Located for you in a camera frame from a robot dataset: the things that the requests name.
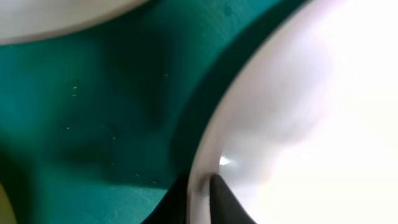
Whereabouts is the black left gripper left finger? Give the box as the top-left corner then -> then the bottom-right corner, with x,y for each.
142,175 -> 188,224

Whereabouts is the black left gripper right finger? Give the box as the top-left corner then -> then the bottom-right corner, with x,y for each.
210,174 -> 256,224

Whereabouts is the white plate with ketchup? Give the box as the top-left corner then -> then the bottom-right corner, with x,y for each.
1,0 -> 148,45

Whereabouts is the teal plastic tray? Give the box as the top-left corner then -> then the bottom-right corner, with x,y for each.
1,0 -> 303,223

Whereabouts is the yellow plate with ketchup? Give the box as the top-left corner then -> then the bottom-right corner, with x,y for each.
0,184 -> 17,224

